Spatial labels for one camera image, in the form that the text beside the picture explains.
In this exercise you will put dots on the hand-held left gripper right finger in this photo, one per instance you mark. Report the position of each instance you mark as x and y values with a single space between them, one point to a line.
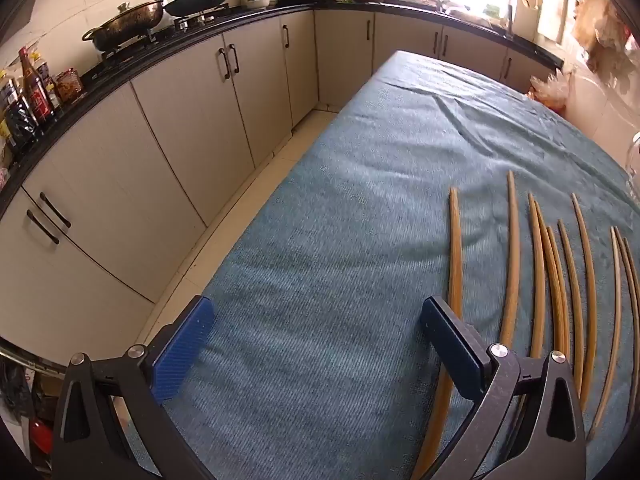
450 350

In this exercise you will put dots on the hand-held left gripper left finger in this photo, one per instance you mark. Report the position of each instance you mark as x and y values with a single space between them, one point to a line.
185 345

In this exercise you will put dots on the set of wooden chopsticks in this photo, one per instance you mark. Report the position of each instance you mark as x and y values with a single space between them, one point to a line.
456 260

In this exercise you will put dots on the red plastic container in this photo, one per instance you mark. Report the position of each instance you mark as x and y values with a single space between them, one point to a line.
40 435

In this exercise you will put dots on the blue table cloth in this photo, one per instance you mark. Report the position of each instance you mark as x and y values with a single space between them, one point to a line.
350 210

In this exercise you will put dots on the glass mug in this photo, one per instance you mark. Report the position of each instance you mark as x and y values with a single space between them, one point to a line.
635 165

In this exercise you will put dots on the white and orange plastic bag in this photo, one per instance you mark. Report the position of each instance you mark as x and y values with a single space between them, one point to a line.
550 90

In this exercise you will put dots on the dark seasoning bottle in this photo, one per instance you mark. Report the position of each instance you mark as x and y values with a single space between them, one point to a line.
17 115

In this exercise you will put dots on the glass jar of sauce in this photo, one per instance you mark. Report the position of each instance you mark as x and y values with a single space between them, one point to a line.
67 85

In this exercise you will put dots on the red cap sauce bottle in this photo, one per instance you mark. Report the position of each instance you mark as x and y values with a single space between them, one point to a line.
37 95

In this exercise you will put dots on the black kitchen countertop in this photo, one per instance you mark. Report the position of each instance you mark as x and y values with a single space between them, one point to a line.
225 26

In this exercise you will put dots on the black gas stove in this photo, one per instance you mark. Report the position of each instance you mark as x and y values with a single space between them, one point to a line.
200 19

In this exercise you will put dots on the metal wok with lid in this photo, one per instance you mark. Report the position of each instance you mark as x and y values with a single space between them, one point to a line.
130 22

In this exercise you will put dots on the translucent plastic bag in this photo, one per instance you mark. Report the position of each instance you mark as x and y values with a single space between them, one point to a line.
617 52

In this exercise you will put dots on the white bowl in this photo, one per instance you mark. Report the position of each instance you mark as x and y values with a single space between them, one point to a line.
259 3

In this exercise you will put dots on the hanging white towel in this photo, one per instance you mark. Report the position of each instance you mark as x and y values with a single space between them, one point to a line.
552 15

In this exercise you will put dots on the beige printed plastic bag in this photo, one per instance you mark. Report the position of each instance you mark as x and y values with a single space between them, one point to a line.
592 20

